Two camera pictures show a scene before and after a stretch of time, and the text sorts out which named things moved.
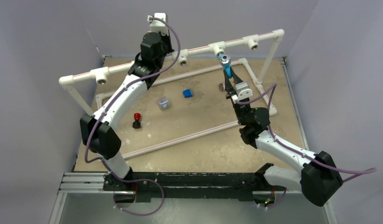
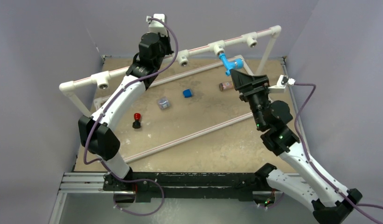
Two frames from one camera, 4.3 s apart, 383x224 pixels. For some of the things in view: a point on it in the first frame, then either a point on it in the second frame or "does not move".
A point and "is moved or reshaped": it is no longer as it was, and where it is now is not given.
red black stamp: x=136 y=123 does not move
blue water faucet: x=225 y=60 is moved or reshaped
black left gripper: x=167 y=38 does not move
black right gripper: x=228 y=87 to x=249 y=85
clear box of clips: x=163 y=102 does not move
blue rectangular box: x=187 y=93 does not move
